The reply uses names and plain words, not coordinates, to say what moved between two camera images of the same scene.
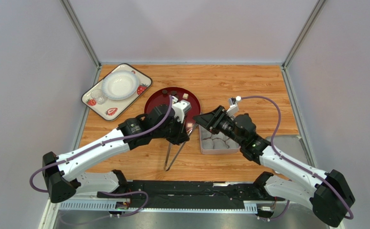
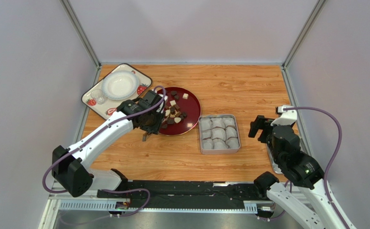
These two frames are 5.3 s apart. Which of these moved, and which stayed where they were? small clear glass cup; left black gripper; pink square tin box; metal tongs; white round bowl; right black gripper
Moved: left black gripper; right black gripper; metal tongs
Stayed: white round bowl; pink square tin box; small clear glass cup
